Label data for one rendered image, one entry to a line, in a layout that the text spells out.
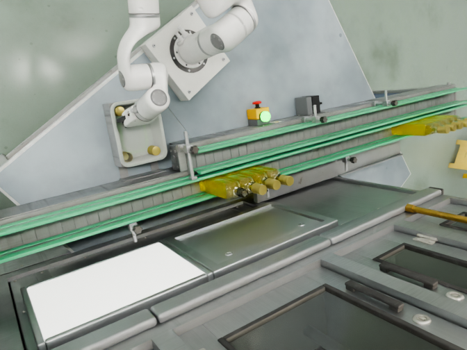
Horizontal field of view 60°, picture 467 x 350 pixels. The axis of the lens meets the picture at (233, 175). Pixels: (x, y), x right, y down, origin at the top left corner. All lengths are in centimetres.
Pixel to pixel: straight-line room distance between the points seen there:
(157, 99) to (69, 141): 40
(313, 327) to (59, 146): 99
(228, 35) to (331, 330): 87
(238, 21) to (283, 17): 62
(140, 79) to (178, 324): 67
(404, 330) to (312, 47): 142
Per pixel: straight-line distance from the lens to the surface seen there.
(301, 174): 181
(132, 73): 121
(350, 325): 94
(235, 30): 131
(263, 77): 182
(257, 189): 132
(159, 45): 153
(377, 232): 133
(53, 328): 105
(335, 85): 212
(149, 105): 121
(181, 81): 154
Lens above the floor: 220
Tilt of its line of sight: 56 degrees down
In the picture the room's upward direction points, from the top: 103 degrees clockwise
